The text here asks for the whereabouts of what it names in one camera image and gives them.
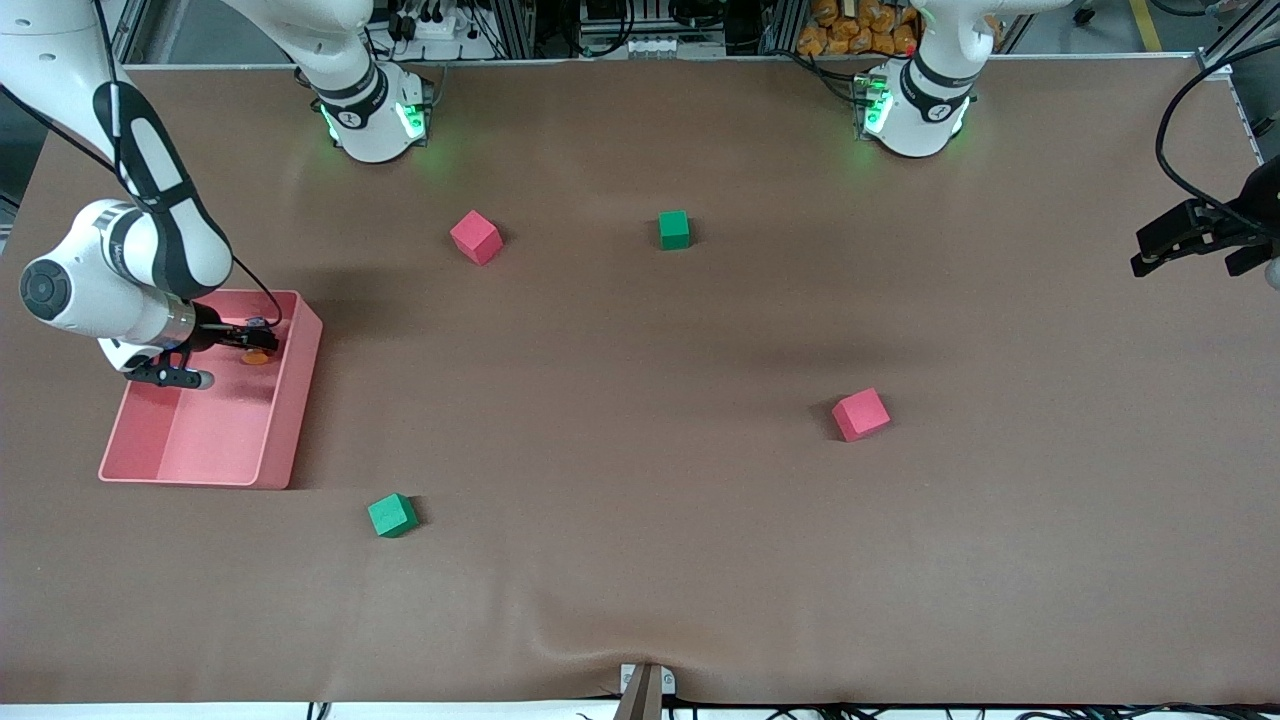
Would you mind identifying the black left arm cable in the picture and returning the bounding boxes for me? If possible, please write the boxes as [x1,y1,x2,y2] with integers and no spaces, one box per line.
[1155,38,1280,236]

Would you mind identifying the orange push button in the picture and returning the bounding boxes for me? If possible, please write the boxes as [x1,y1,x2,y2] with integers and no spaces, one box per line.
[242,316,279,367]

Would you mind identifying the pink plastic bin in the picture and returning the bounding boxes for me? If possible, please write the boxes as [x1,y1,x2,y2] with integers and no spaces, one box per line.
[98,290,324,491]

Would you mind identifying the white terminal strip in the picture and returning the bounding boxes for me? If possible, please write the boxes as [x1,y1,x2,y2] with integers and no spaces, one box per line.
[625,36,727,57]

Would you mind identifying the aluminium frame post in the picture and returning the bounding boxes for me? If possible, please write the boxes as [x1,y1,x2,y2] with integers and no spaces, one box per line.
[1195,0,1280,81]

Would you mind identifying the pink foam cube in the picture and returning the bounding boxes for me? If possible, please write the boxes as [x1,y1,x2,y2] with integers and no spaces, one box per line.
[449,209,504,267]
[831,387,892,443]

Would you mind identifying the white power strip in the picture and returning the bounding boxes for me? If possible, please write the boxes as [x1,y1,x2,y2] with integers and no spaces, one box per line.
[395,0,491,43]

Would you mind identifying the orange snack bags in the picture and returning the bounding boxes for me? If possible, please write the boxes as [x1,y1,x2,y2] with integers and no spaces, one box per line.
[797,0,921,57]

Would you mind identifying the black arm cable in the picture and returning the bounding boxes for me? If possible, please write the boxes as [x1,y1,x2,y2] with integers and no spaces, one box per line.
[1155,38,1280,236]
[0,0,284,329]

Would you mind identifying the grey metal clamp bracket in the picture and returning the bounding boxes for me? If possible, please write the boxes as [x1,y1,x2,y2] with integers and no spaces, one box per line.
[612,663,677,720]

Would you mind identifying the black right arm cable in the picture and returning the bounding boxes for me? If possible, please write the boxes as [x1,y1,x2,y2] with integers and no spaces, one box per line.
[0,0,284,329]

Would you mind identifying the brown table mat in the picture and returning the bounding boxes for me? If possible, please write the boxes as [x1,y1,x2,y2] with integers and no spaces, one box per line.
[0,55,1280,706]

